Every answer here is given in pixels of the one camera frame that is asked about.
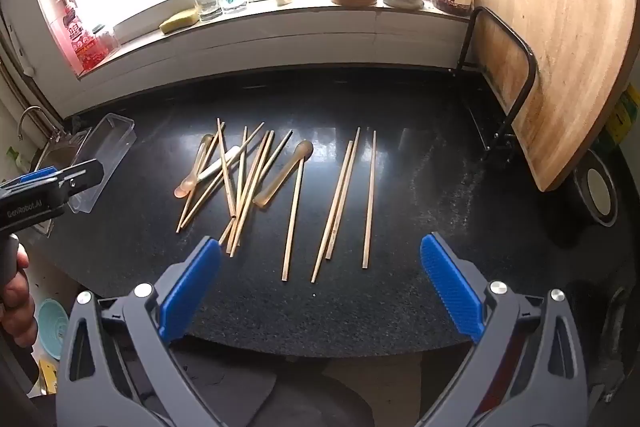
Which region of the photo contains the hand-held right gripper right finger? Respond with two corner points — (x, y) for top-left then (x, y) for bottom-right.
(420, 232), (588, 427)

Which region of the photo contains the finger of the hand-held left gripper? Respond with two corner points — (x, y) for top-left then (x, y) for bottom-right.
(50, 159), (105, 208)

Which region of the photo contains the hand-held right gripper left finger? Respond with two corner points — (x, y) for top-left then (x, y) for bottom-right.
(55, 236), (223, 427)

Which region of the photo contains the clear plastic container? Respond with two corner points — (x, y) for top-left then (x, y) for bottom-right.
(66, 113), (137, 214)

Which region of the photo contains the pile of wooden chopsticks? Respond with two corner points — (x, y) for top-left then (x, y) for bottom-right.
(175, 117), (378, 284)

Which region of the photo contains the white handled copper spoon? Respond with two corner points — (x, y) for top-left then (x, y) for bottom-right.
(174, 146), (242, 198)

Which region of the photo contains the person's left hand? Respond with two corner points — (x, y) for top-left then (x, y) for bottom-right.
(0, 252), (40, 356)

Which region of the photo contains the stainless steel sink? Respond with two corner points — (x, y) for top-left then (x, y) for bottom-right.
(30, 132), (93, 238)

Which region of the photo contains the chrome faucet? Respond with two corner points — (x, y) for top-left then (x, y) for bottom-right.
(17, 106), (63, 142)

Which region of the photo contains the translucent amber spoon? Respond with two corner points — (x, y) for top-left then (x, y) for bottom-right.
(191, 134), (215, 188)
(252, 139), (314, 208)

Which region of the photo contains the teal bowl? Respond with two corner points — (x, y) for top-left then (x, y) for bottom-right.
(37, 298), (70, 360)

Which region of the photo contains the pink soap dispenser bottle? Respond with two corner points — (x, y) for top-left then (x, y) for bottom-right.
(49, 0), (108, 75)

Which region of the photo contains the small yellow item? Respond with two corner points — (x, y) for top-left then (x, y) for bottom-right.
(39, 357), (58, 388)

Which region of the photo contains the black round container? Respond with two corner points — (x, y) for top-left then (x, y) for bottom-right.
(570, 149), (620, 228)

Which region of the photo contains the yellow sponge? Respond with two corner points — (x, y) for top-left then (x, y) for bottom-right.
(159, 8), (198, 34)

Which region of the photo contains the short clear glass tumbler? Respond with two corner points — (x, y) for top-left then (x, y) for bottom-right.
(192, 0), (223, 22)

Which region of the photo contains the black metal rack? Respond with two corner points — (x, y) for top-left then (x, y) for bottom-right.
(456, 6), (538, 170)

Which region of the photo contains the yellow green packet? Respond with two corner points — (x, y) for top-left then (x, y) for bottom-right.
(602, 87), (640, 152)

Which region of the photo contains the large wooden cutting board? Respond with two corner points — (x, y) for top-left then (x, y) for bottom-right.
(462, 0), (640, 192)

